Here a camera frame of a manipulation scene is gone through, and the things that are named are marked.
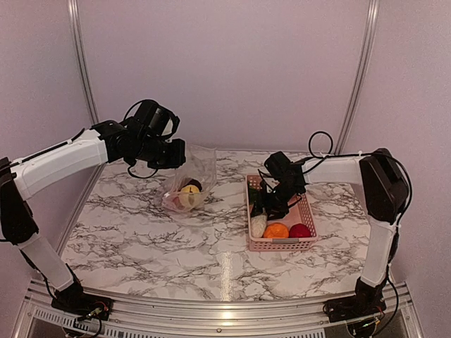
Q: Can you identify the left aluminium frame post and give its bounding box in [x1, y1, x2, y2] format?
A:
[68, 0, 99, 125]

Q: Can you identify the front aluminium frame rail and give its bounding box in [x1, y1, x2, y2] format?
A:
[13, 277, 424, 338]

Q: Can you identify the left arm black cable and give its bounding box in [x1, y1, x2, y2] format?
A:
[123, 99, 177, 179]

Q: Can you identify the yellow toy fruit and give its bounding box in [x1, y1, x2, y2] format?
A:
[179, 184, 202, 208]

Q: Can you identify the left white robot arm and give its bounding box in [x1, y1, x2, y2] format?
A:
[1, 118, 186, 313]

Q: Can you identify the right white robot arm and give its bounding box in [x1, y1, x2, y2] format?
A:
[261, 148, 412, 315]

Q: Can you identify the aluminium frame post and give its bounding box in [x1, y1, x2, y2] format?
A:
[334, 0, 380, 154]
[68, 0, 99, 125]

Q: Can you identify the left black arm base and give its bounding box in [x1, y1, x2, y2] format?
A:
[51, 292, 113, 320]

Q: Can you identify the pink plastic basket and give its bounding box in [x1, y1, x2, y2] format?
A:
[245, 174, 319, 252]

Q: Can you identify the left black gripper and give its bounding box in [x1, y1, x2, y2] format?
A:
[136, 134, 185, 169]

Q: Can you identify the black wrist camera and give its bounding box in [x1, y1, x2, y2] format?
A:
[264, 151, 292, 178]
[121, 99, 180, 141]

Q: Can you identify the orange toy fruit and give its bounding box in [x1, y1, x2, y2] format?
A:
[263, 223, 290, 239]

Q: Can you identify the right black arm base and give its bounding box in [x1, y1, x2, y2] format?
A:
[323, 295, 387, 323]

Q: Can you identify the bright red toy fruit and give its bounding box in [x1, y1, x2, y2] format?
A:
[168, 196, 183, 209]

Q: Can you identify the clear zip top bag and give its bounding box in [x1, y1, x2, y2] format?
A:
[161, 145, 216, 213]

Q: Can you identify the dark maroon toy food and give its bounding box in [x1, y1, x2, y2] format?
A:
[187, 179, 203, 191]

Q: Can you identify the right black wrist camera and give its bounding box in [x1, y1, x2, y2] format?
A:
[264, 151, 292, 178]

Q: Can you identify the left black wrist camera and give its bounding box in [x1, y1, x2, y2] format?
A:
[121, 99, 180, 141]

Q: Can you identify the dark red toy fruit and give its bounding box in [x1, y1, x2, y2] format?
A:
[289, 223, 311, 238]

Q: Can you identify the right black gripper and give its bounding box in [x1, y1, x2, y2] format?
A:
[251, 180, 302, 220]

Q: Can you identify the right aluminium frame post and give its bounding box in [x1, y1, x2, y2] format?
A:
[334, 0, 380, 154]

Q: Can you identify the white toy bun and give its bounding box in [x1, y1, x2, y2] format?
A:
[250, 213, 267, 238]

